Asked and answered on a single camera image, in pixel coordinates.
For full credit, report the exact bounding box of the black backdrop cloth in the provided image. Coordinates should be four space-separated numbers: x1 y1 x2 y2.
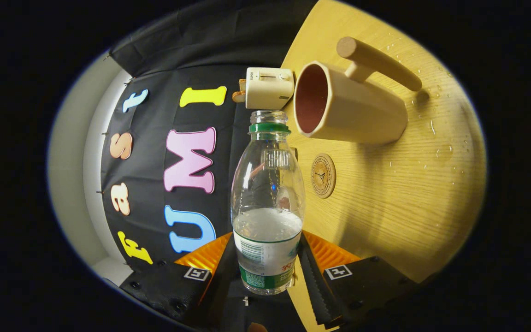
100 0 321 332

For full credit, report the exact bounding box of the round wooden coaster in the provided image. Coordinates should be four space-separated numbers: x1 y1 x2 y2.
311 153 337 199

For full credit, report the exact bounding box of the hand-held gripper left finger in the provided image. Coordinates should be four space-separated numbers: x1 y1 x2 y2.
120 232 238 323

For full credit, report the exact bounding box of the toast bread slice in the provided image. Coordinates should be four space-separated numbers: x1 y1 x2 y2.
232 78 248 103

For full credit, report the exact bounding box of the beige cup with wooden handle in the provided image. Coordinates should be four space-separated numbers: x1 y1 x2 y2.
293 37 423 146

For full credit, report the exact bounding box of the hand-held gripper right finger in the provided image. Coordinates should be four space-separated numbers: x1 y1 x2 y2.
295 231 420 329

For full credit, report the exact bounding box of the wooden table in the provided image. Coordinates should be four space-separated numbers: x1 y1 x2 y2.
282 0 487 332

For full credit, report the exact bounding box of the clear plastic juice bottle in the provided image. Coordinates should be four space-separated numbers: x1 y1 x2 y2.
230 110 306 296

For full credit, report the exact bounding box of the white toaster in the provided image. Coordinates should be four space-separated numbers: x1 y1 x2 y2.
246 67 295 110

